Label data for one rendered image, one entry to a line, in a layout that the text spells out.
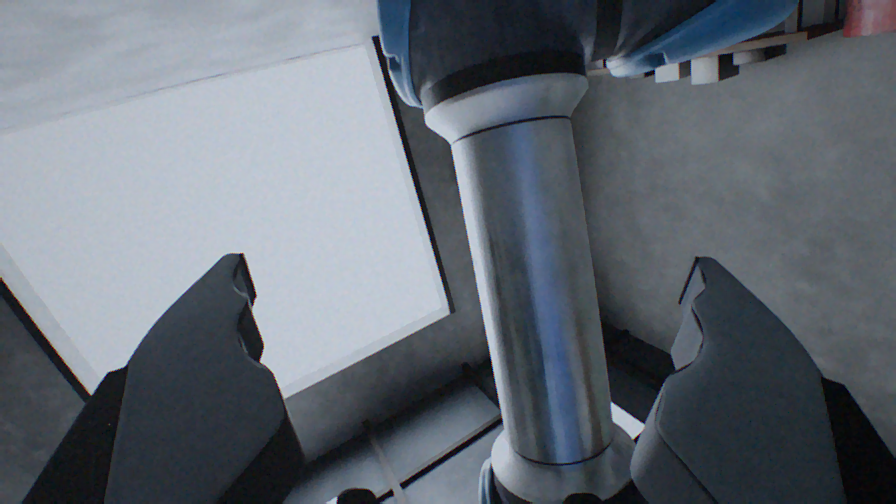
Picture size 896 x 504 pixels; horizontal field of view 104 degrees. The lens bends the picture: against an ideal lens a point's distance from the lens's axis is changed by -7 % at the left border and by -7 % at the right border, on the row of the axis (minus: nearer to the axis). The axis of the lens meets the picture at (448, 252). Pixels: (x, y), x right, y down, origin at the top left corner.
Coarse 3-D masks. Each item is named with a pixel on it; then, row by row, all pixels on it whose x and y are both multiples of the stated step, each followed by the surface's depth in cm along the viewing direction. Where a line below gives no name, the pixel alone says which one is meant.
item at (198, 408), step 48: (192, 288) 9; (240, 288) 10; (144, 336) 8; (192, 336) 8; (240, 336) 8; (144, 384) 7; (192, 384) 7; (240, 384) 7; (144, 432) 6; (192, 432) 6; (240, 432) 6; (288, 432) 6; (144, 480) 5; (192, 480) 5; (240, 480) 5; (288, 480) 6
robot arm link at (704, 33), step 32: (608, 0) 21; (640, 0) 21; (672, 0) 21; (704, 0) 20; (736, 0) 19; (768, 0) 19; (608, 32) 23; (640, 32) 23; (672, 32) 21; (704, 32) 21; (736, 32) 20; (608, 64) 27; (640, 64) 24; (672, 64) 23
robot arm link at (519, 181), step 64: (384, 0) 22; (448, 0) 22; (512, 0) 21; (576, 0) 21; (448, 64) 23; (512, 64) 21; (576, 64) 23; (448, 128) 25; (512, 128) 23; (512, 192) 24; (576, 192) 25; (512, 256) 25; (576, 256) 25; (512, 320) 26; (576, 320) 25; (512, 384) 27; (576, 384) 25; (512, 448) 29; (576, 448) 26
